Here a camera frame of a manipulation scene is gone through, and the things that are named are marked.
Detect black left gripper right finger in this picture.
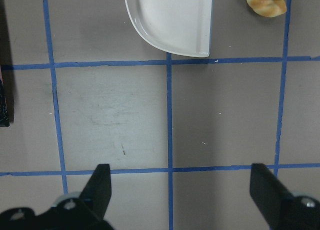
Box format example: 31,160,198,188
249,163,320,229

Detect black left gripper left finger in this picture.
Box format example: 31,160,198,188
0,164,112,229

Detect beige plastic dustpan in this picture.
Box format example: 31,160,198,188
124,0,214,58

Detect black lined trash bin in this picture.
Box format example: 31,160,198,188
0,0,16,128

